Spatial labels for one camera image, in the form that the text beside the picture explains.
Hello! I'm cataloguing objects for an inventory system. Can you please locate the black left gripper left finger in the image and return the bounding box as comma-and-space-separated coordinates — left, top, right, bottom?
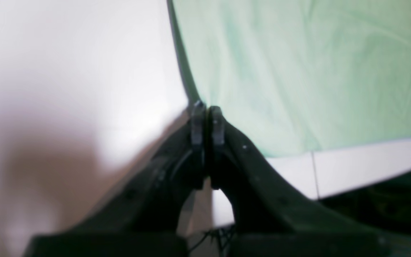
24, 101, 206, 257

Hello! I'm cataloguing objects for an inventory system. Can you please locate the light green T-shirt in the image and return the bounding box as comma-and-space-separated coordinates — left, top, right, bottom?
173, 0, 411, 157

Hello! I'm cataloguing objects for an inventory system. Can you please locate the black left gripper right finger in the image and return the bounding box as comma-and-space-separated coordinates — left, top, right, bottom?
209, 106, 411, 257

